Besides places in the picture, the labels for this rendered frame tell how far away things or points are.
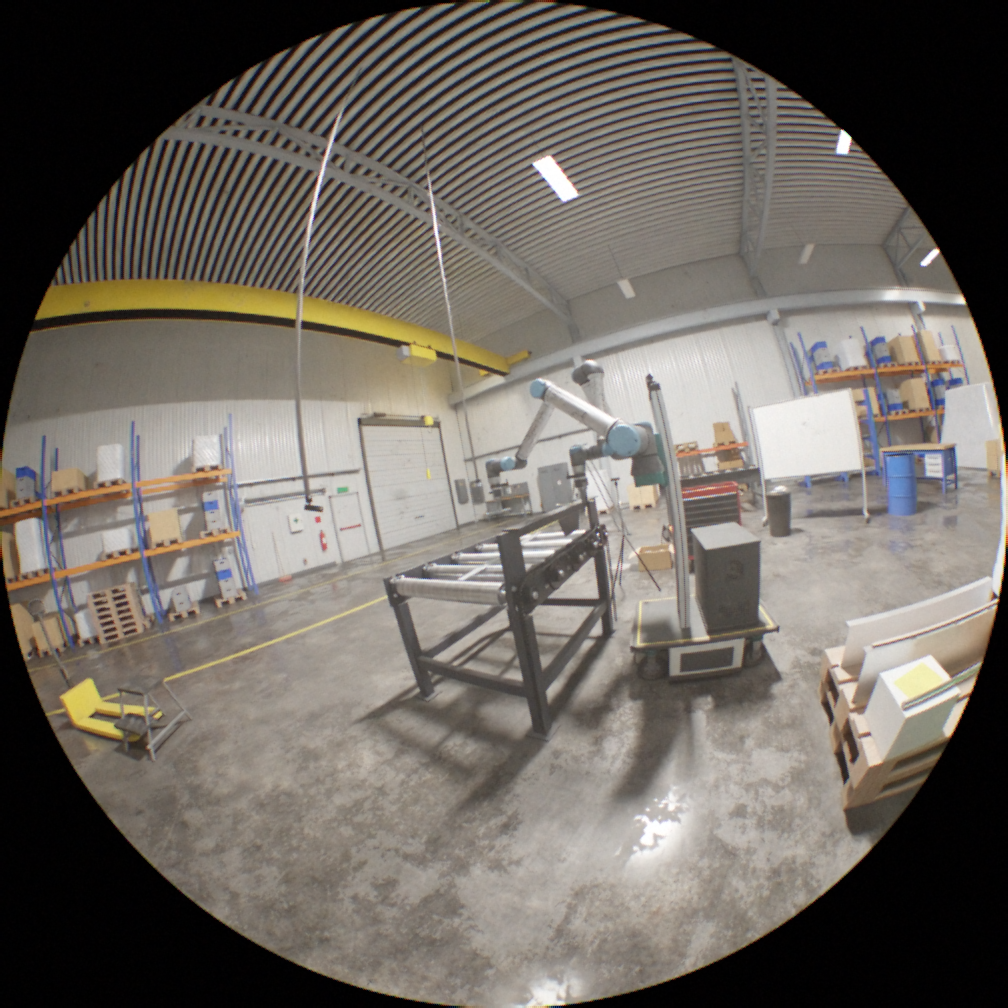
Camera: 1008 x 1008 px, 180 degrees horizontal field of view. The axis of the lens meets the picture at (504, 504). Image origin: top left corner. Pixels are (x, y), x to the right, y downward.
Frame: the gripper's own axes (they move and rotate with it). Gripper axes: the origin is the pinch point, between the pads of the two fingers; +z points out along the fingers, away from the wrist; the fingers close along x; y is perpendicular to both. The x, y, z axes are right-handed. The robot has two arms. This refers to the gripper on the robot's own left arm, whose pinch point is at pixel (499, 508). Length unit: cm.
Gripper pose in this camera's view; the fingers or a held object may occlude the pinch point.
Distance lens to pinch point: 222.0
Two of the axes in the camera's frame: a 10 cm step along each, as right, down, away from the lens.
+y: -9.8, 1.9, -0.8
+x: 0.9, 0.3, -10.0
